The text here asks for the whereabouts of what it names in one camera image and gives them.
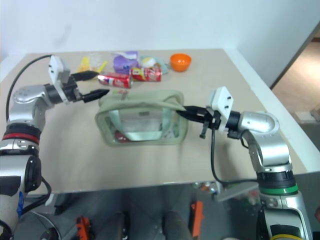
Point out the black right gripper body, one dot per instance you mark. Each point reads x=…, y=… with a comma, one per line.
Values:
x=211, y=120

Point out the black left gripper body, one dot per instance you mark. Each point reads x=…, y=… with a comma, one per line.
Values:
x=72, y=91

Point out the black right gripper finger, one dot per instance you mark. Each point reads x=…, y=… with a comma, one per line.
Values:
x=196, y=110
x=192, y=117

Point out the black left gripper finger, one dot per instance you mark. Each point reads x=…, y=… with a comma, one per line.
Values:
x=96, y=94
x=86, y=75

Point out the green pouch with clear window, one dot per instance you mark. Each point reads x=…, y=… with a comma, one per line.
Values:
x=140, y=102

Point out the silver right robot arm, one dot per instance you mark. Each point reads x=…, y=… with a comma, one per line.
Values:
x=270, y=150

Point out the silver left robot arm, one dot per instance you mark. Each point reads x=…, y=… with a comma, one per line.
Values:
x=22, y=100

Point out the yellow snack packet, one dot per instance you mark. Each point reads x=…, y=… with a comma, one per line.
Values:
x=90, y=63

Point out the purple snack packet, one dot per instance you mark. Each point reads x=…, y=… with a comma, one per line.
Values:
x=123, y=62

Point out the red packet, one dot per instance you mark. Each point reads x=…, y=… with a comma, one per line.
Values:
x=120, y=137

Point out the orange plastic bowl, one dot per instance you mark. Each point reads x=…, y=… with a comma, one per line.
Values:
x=180, y=62

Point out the red and yellow soda can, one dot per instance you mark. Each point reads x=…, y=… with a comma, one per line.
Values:
x=147, y=74

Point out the pale green snack packet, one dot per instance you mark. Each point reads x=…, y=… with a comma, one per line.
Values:
x=152, y=61

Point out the orange and black tool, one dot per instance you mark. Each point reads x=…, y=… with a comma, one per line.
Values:
x=83, y=227
x=197, y=217

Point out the dark rounded shape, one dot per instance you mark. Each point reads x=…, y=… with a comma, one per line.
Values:
x=42, y=226

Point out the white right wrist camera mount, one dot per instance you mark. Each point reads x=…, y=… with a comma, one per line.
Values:
x=222, y=102

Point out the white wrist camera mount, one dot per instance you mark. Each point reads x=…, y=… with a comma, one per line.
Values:
x=222, y=102
x=57, y=67

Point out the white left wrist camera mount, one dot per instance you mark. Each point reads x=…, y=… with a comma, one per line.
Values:
x=57, y=67

